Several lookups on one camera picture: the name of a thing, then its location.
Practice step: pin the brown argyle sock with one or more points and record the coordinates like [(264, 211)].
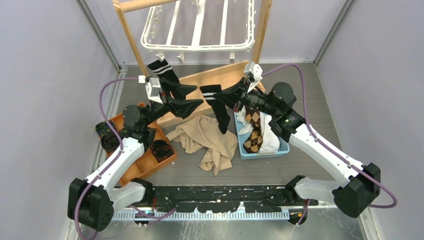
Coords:
[(254, 142)]

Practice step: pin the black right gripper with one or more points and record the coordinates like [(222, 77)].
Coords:
[(233, 95)]

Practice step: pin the black white-striped sock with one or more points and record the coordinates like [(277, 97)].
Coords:
[(219, 109), (163, 70)]

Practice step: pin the wooden hanger stand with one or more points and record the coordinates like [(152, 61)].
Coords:
[(227, 74)]

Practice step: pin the white sock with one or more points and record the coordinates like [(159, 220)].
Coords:
[(271, 142)]

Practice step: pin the beige crumpled cloth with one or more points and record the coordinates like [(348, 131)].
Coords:
[(203, 132)]

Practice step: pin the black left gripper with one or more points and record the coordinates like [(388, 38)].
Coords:
[(182, 107)]

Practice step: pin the white plastic clip hanger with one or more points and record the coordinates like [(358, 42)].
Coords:
[(236, 30)]

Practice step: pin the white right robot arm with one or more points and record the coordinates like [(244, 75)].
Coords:
[(355, 185)]

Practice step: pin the rolled dark green sock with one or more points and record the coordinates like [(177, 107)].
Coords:
[(109, 143)]

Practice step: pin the rolled dark patterned sock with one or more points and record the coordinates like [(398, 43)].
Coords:
[(103, 129)]

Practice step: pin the orange compartment tray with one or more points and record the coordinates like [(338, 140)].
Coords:
[(145, 162)]

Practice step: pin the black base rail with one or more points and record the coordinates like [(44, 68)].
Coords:
[(220, 198)]

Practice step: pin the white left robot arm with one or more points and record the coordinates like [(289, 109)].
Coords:
[(93, 201)]

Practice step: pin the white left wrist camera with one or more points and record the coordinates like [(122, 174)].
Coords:
[(152, 87)]

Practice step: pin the light blue plastic basket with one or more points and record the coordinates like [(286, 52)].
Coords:
[(283, 149)]

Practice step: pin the rolled black sock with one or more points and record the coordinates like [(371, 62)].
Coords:
[(161, 150)]

